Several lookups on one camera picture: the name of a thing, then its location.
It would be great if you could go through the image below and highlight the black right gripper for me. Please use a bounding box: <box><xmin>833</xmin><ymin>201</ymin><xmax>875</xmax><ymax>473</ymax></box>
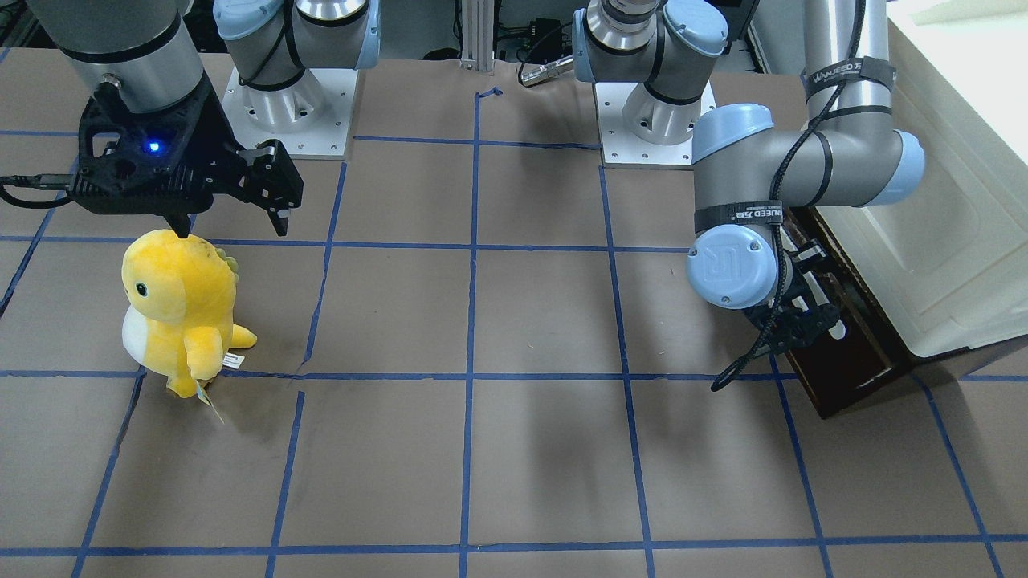
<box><xmin>67</xmin><ymin>74</ymin><xmax>304</xmax><ymax>240</ymax></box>

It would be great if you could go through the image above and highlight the yellow plush dinosaur toy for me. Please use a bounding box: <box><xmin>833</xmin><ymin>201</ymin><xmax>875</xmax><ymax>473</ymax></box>
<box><xmin>121</xmin><ymin>228</ymin><xmax>257</xmax><ymax>404</ymax></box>

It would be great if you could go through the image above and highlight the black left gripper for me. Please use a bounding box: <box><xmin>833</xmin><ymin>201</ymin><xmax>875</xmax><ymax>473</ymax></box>
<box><xmin>757</xmin><ymin>241</ymin><xmax>836</xmax><ymax>354</ymax></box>

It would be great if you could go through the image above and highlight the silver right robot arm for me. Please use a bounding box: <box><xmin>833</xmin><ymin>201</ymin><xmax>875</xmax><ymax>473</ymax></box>
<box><xmin>3</xmin><ymin>1</ymin><xmax>381</xmax><ymax>238</ymax></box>

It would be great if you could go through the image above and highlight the aluminium frame post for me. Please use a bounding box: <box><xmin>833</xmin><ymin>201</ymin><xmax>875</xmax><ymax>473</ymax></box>
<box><xmin>460</xmin><ymin>0</ymin><xmax>495</xmax><ymax>75</ymax></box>

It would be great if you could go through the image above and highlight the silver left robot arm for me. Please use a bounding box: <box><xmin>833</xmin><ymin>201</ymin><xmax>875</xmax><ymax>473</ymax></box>
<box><xmin>570</xmin><ymin>1</ymin><xmax>926</xmax><ymax>354</ymax></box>

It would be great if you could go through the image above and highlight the dark wooden drawer front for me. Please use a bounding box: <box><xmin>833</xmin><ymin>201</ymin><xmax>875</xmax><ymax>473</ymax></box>
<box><xmin>786</xmin><ymin>208</ymin><xmax>913</xmax><ymax>418</ymax></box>

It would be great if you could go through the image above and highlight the white cabinet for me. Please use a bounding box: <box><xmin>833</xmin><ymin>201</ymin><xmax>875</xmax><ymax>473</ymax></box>
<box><xmin>820</xmin><ymin>1</ymin><xmax>1027</xmax><ymax>357</ymax></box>

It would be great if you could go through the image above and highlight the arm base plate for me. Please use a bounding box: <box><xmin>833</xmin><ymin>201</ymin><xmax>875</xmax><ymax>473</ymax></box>
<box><xmin>594</xmin><ymin>82</ymin><xmax>715</xmax><ymax>169</ymax></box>
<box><xmin>222</xmin><ymin>69</ymin><xmax>360</xmax><ymax>160</ymax></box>

